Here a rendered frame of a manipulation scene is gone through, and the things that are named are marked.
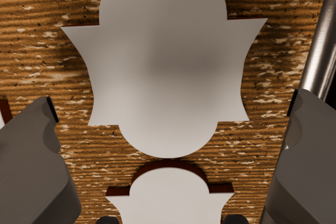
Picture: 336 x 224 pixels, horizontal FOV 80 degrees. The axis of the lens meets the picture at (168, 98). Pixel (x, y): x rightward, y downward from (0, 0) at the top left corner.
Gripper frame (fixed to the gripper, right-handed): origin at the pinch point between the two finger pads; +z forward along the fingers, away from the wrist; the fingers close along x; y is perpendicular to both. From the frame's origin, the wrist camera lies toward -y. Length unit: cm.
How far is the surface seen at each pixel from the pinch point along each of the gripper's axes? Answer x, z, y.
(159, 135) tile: -0.9, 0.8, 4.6
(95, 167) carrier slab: -6.9, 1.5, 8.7
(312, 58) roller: 10.7, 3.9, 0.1
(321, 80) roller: 11.7, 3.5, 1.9
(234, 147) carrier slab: 5.1, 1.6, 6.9
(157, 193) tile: -1.5, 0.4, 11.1
